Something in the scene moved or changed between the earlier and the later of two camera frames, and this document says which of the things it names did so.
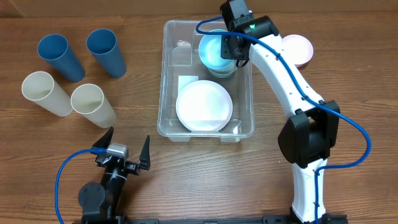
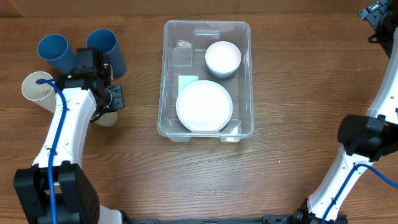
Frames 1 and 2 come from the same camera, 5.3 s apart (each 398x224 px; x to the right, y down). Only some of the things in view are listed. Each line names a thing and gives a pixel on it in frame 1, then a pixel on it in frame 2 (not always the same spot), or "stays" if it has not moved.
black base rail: x=115 y=218 stays
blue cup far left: x=55 y=50 stays
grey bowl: x=224 y=72 stays
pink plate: x=204 y=105 stays
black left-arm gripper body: x=132 y=168 → x=115 y=101
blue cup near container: x=102 y=43 stays
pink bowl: x=300 y=49 → x=222 y=58
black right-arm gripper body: x=227 y=53 → x=379 y=20
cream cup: x=39 y=87 stays
